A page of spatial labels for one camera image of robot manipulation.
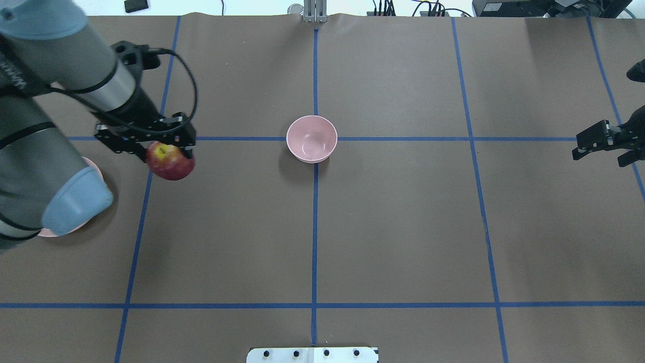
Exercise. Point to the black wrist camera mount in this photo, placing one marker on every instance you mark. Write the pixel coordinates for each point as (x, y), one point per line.
(136, 58)

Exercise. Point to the red yellow apple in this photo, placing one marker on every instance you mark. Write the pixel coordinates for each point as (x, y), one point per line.
(167, 162)

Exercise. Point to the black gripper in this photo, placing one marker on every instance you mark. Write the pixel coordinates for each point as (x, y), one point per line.
(144, 112)

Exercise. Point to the small black square pad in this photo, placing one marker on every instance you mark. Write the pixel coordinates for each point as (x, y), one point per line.
(132, 6)

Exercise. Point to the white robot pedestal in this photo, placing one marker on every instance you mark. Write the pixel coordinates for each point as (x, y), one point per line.
(313, 354)

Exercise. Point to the pink plate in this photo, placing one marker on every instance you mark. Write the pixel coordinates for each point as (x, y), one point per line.
(78, 201)

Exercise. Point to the aluminium frame post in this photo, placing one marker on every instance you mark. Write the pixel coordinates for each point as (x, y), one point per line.
(315, 11)

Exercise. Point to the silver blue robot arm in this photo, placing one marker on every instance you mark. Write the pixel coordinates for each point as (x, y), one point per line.
(51, 47)

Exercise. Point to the pink bowl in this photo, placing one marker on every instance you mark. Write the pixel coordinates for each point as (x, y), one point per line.
(311, 139)

